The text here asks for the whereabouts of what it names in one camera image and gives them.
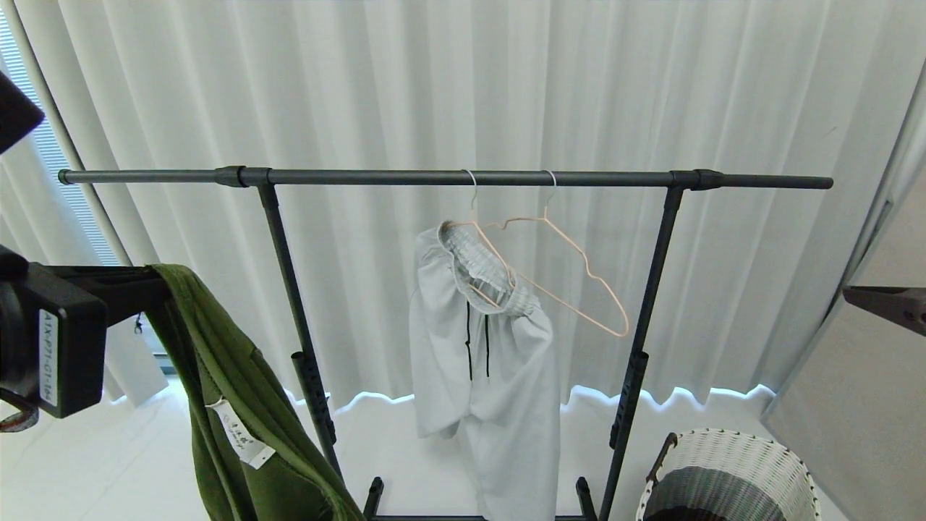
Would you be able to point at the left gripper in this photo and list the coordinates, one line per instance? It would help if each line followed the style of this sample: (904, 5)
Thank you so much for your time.
(79, 347)

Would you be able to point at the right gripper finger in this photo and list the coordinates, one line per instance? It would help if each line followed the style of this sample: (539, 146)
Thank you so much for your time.
(890, 307)

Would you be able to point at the white laundry basket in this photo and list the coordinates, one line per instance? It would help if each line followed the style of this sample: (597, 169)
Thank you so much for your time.
(723, 452)

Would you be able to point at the pale grey shorts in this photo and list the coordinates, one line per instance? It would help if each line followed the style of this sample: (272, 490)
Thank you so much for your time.
(499, 434)

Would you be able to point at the green garment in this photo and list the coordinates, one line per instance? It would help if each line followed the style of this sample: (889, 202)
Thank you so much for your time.
(231, 376)

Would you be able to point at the window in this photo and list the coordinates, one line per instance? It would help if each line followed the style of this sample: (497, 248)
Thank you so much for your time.
(14, 51)

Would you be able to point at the pink clothes hanger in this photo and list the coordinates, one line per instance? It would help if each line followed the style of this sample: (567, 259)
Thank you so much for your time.
(472, 189)
(551, 189)

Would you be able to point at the black clothes rack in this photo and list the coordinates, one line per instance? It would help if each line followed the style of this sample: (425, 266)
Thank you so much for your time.
(362, 176)

